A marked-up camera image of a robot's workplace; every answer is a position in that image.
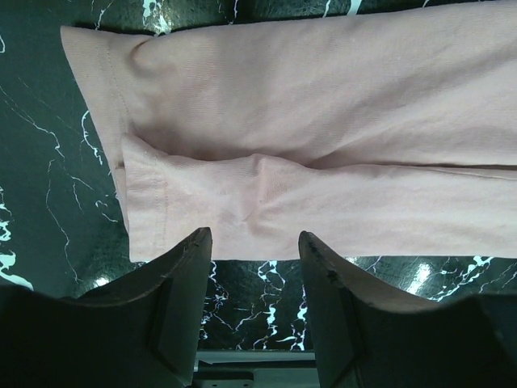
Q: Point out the pink printed t-shirt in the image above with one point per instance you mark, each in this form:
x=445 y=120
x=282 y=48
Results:
x=384 y=134

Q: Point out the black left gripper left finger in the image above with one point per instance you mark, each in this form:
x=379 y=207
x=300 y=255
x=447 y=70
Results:
x=140 y=330

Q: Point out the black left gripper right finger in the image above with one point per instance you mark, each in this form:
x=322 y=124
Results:
x=367 y=333

